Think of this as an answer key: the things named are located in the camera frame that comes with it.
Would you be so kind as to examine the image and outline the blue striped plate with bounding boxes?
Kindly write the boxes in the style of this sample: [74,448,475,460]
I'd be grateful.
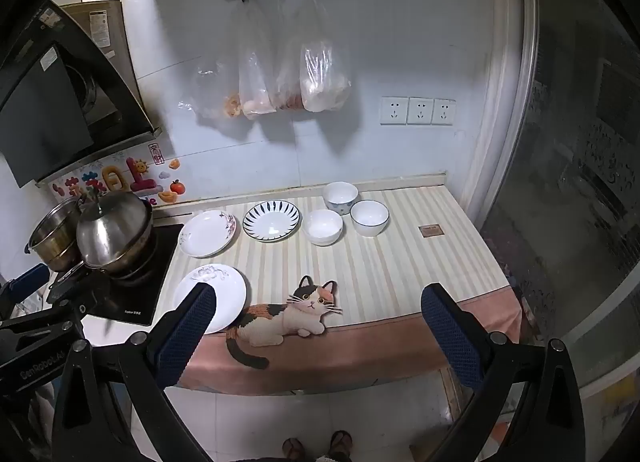
[242,201,302,243]

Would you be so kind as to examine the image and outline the clear plastic bag white contents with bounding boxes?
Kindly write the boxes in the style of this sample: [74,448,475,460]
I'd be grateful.
[299,0,352,113]

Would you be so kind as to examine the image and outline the clear plastic bag pale contents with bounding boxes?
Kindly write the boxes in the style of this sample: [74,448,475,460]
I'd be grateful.
[238,0,278,120]

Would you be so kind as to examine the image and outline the grey floral white plate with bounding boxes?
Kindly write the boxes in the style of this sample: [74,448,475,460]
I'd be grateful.
[172,265,248,335]

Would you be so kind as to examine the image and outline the white wall socket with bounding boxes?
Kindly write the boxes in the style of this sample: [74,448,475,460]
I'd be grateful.
[432,98,457,125]
[380,96,408,125]
[407,97,434,125]

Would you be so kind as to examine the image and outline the pink floral white plate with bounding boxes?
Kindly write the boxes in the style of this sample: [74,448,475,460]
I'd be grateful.
[178,209,237,258]

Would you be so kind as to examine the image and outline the clear plastic bag orange contents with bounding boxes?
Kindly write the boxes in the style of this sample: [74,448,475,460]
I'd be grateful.
[177,55,242,120]

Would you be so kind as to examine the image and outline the person's left sandalled foot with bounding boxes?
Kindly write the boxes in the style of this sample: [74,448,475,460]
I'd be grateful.
[281,437,307,462]

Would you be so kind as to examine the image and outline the striped cat print tablecloth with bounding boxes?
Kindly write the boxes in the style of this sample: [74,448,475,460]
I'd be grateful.
[177,185,523,395]

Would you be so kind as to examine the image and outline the steel steamer pot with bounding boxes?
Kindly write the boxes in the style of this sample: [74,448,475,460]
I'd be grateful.
[25,197,86,273]

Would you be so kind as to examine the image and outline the domed steel pot lid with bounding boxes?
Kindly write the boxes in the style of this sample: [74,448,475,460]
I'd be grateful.
[75,189,153,265]

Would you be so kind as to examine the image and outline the black range hood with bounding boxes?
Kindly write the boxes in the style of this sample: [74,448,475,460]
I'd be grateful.
[0,0,163,188]

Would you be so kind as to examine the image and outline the colourful wall sticker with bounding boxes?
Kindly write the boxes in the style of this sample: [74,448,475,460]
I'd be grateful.
[50,142,186,208]

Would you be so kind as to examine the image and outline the sliding glass door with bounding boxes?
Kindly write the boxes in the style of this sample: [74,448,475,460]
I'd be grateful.
[475,0,640,393]

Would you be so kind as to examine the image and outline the blue patterned white bowl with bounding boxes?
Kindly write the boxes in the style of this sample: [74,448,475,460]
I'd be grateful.
[322,181,359,215]

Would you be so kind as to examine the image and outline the steel cooking pot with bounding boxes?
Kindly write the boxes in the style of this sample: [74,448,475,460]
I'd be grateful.
[82,222,158,279]

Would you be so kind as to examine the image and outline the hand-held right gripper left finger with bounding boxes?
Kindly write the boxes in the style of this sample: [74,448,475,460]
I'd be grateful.
[52,282,218,462]

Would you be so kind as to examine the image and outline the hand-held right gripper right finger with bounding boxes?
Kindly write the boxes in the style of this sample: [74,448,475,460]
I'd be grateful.
[421,283,587,462]

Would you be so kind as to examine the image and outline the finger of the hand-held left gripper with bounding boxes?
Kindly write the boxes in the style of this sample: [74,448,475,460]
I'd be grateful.
[0,263,49,305]
[46,271,109,319]

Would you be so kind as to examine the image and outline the plain white bowl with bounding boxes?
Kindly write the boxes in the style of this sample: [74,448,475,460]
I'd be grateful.
[301,209,344,247]

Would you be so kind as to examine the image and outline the black induction cooktop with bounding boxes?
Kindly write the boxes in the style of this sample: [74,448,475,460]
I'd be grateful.
[82,222,186,328]

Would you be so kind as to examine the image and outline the blue rim white bowl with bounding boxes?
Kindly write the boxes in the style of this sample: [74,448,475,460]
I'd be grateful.
[350,199,390,238]

